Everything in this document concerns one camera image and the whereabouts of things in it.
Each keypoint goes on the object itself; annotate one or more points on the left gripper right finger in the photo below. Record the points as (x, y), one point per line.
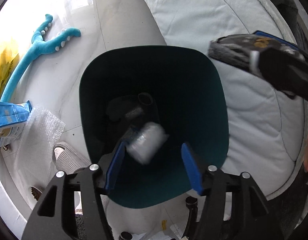
(234, 206)

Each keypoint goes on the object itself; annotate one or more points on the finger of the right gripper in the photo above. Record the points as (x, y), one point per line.
(291, 45)

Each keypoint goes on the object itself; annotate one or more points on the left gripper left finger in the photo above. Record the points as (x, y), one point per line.
(53, 217)

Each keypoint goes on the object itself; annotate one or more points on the clear plastic wrap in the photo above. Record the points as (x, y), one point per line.
(146, 143)

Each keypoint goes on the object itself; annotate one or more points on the dark teal trash bin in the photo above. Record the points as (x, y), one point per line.
(150, 100)

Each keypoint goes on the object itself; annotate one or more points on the dark grey fleece blanket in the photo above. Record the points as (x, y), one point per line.
(289, 11)

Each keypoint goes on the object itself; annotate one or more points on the grey slipper on foot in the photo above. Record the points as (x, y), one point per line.
(68, 159)

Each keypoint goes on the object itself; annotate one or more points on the bubble wrap on floor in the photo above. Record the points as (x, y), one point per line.
(34, 155)

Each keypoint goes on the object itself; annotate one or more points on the grey quilted bed mattress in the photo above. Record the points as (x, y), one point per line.
(267, 129)

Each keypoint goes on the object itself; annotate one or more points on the blue white snack bag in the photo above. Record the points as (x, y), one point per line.
(13, 118)

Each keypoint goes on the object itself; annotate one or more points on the yellow plastic bag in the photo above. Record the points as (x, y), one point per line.
(9, 59)

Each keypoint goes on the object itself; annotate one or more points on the blue plush dinosaur toy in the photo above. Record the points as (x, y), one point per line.
(38, 47)

